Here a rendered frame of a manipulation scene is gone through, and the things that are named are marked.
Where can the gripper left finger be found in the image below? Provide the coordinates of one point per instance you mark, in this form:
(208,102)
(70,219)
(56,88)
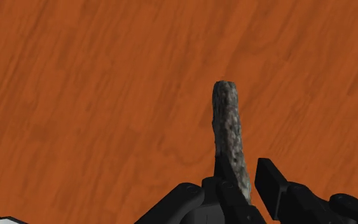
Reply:
(185,195)

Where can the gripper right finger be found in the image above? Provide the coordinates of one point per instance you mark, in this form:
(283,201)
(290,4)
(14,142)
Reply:
(290,201)

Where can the grey speckled elongated stone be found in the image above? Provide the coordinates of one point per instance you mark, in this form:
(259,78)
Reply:
(226,121)

